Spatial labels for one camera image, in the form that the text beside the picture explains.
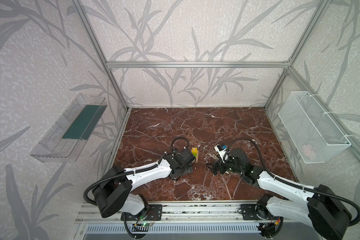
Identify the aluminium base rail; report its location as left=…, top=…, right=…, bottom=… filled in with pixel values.
left=74, top=200, right=328, bottom=224

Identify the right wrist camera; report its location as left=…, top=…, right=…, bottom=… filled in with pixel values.
left=214, top=145, right=229, bottom=163

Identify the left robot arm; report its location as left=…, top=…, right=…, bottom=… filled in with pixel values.
left=83, top=149, right=196, bottom=218

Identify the clear plastic wall bin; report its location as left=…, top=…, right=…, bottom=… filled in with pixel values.
left=30, top=94, right=108, bottom=163

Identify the white wire wall basket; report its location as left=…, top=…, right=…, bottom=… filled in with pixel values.
left=278, top=91, right=352, bottom=164

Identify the aluminium frame crossbar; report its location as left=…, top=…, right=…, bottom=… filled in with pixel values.
left=106, top=61, right=289, bottom=69

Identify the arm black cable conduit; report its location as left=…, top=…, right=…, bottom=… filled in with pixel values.
left=82, top=136, right=190, bottom=207
left=226, top=137, right=360, bottom=227

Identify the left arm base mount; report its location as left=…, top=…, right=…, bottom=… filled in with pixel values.
left=121, top=204, right=163, bottom=222

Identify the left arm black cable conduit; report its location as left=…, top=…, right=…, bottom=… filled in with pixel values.
left=82, top=136, right=190, bottom=207

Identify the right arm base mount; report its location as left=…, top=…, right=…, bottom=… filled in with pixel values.
left=237, top=204, right=280, bottom=222

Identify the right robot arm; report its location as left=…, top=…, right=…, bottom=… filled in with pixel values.
left=207, top=145, right=360, bottom=240

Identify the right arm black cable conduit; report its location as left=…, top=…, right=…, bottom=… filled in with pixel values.
left=226, top=137, right=360, bottom=227

